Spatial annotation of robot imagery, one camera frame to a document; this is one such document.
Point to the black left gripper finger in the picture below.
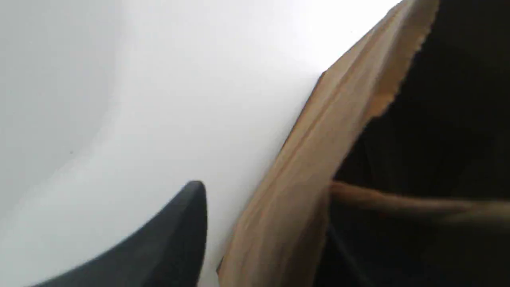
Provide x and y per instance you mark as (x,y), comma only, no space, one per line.
(168,251)

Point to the brown paper bag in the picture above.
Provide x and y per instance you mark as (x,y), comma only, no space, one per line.
(396,173)

